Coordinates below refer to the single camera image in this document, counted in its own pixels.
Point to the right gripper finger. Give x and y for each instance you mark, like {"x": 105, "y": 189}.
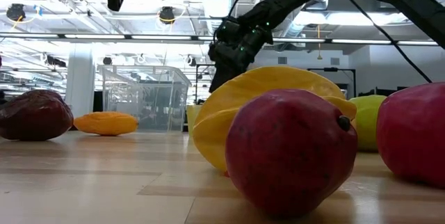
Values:
{"x": 222, "y": 79}

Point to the orange toy mango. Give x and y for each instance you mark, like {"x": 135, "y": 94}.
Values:
{"x": 104, "y": 124}

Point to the dark red-brown toy fruit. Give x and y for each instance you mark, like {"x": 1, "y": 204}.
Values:
{"x": 34, "y": 116}

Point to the yellow-green toy fruit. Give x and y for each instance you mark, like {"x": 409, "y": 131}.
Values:
{"x": 370, "y": 123}

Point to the yellow toy starfruit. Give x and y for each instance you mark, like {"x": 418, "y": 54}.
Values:
{"x": 243, "y": 92}

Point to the long linear ceiling light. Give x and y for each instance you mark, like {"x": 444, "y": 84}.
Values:
{"x": 94, "y": 37}

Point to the pale green cup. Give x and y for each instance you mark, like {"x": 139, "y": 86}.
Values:
{"x": 192, "y": 119}

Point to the clear plastic bin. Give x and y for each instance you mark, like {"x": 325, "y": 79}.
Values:
{"x": 146, "y": 95}

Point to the white column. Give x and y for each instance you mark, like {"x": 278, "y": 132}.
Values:
{"x": 80, "y": 78}

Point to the small dark red fruit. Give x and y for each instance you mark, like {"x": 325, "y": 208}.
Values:
{"x": 288, "y": 154}

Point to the dark desk row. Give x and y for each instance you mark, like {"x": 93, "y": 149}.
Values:
{"x": 400, "y": 90}

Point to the red toy apple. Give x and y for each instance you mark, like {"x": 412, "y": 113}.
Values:
{"x": 413, "y": 133}

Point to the black frame stand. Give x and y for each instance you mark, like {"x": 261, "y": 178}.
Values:
{"x": 330, "y": 69}
{"x": 196, "y": 78}

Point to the wall vent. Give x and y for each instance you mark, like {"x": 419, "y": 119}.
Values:
{"x": 334, "y": 61}
{"x": 282, "y": 60}

